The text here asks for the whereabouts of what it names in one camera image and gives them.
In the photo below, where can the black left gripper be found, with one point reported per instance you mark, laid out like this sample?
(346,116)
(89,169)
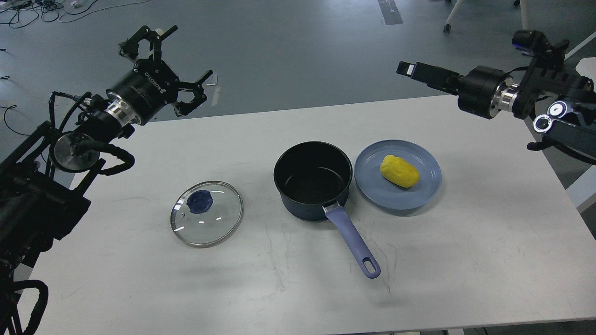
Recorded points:
(142,93)

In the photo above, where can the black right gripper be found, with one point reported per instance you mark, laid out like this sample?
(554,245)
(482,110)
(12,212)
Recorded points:
(476,91)

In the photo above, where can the yellow potato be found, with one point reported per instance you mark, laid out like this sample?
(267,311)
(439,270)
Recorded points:
(399,171)

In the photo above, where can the glass lid blue knob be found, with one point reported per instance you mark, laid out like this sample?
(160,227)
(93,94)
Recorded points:
(207,214)

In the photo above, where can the dark blue saucepan purple handle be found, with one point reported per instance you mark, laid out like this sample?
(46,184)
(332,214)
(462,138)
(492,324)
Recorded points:
(314,179)

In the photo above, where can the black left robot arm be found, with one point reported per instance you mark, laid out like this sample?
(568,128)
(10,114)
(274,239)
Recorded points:
(44,180)

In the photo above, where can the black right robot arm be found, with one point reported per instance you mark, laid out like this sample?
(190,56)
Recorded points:
(560,104)

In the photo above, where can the blue plate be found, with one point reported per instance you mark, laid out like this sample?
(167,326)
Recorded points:
(384,193)

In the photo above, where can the white chair base right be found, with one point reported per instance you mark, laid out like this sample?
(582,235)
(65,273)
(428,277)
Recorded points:
(586,66)

